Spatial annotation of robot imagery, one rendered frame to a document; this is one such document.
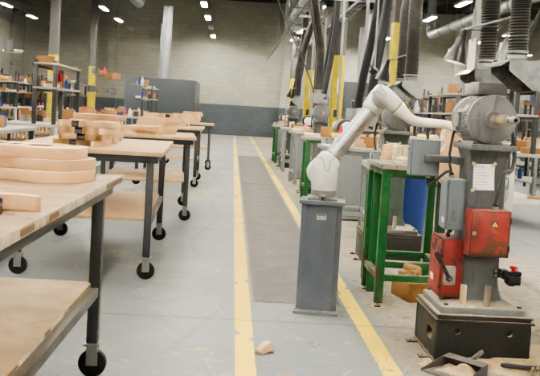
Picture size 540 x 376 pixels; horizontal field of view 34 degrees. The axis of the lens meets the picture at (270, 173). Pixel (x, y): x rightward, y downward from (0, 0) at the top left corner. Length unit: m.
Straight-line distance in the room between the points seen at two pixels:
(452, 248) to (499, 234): 0.25
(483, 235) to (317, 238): 1.18
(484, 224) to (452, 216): 0.20
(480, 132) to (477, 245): 0.58
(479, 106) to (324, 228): 1.30
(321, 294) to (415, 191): 3.06
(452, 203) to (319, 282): 1.12
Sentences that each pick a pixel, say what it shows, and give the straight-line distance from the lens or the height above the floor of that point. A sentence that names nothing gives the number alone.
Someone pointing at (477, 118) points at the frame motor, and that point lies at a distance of 4.60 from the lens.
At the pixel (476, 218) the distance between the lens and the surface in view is 4.54.
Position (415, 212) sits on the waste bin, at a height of 0.36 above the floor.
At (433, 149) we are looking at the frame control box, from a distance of 4.85.
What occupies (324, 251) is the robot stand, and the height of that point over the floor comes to 0.39.
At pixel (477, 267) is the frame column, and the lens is 4.71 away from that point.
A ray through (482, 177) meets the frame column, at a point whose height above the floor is 0.95.
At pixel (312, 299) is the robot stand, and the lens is 5.38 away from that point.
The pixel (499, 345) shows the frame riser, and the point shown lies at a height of 0.11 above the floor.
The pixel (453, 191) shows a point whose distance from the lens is 4.65.
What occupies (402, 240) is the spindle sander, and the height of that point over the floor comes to 0.20.
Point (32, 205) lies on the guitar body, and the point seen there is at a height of 0.92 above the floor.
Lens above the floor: 1.23
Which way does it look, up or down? 4 degrees down
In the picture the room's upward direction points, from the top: 3 degrees clockwise
